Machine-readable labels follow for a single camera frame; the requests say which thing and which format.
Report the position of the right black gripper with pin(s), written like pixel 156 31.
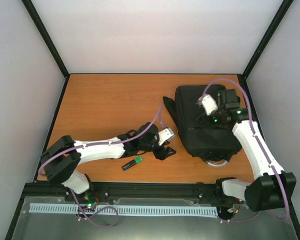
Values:
pixel 205 120

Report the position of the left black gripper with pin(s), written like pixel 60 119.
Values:
pixel 162 154

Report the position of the black student backpack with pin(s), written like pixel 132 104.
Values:
pixel 212 142

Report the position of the green black highlighter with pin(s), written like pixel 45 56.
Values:
pixel 131 163

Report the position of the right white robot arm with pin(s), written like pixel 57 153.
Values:
pixel 272 187

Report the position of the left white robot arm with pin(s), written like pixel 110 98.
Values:
pixel 60 160

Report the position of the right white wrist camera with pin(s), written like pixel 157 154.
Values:
pixel 208 103

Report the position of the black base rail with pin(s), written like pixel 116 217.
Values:
pixel 110 192

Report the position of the light blue cable duct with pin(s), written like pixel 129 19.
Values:
pixel 126 210

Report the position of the right black frame post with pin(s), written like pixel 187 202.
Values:
pixel 267 36

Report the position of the black frame post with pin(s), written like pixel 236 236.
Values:
pixel 267 36
pixel 36 19

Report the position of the left black frame post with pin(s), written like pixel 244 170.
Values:
pixel 36 19

